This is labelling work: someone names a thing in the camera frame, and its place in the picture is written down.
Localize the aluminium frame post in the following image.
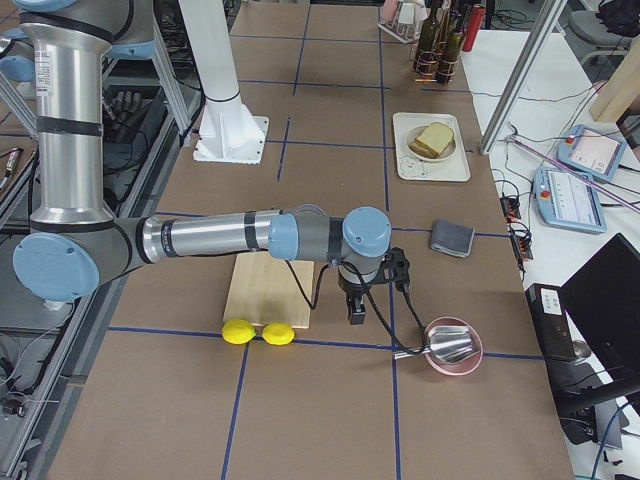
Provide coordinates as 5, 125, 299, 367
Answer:
480, 0, 568, 155

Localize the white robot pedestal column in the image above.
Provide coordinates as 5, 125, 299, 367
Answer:
179, 0, 269, 165

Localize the black computer box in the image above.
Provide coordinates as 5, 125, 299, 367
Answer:
525, 283, 576, 391

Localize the wooden cutting board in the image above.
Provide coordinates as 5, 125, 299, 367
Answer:
223, 252, 311, 329

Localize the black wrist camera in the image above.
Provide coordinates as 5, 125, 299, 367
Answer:
381, 247, 411, 293

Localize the dark wine bottle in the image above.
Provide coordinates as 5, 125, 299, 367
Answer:
436, 9, 462, 84
414, 0, 441, 74

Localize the grey folded cloth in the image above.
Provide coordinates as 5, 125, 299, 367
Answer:
430, 219, 476, 258

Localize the yellow lemon half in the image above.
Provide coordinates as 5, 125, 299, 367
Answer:
221, 319, 256, 345
262, 323, 295, 346

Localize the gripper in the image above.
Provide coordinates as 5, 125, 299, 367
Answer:
338, 262, 378, 325

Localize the cream bear serving tray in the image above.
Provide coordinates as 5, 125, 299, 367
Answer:
393, 112, 471, 182

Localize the dark wine bottle right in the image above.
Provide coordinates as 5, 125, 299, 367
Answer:
436, 9, 462, 84

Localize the copper wire bottle rack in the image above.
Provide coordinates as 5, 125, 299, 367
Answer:
412, 42, 459, 84

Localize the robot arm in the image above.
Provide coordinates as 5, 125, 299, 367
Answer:
12, 205, 392, 325
16, 1, 154, 233

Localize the bread slice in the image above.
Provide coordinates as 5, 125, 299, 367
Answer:
408, 140, 455, 160
415, 122, 454, 150

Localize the white wire cup rack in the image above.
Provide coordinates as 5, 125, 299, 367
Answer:
378, 0, 427, 44

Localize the white round plate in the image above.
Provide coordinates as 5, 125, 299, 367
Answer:
406, 122, 456, 162

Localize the dark wine bottle left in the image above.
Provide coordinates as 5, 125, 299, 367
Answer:
414, 0, 441, 74

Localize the blue teach pendant near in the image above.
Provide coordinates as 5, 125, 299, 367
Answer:
533, 167, 607, 234

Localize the pink bowl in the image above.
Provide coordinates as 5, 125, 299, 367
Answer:
425, 317, 484, 376

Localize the black monitor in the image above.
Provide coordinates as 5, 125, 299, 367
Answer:
558, 233, 639, 414

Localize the blue teach pendant far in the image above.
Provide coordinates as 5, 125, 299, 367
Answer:
557, 124, 626, 182

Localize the metal scoop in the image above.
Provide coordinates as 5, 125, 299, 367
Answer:
394, 325, 480, 365

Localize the blue teach pendant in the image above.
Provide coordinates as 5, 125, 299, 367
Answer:
533, 167, 607, 234
557, 124, 626, 182

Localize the yellow lemon half left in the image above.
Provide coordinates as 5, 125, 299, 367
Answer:
221, 319, 256, 345

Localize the yellow lemon half right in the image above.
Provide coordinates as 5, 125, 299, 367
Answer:
262, 323, 295, 346

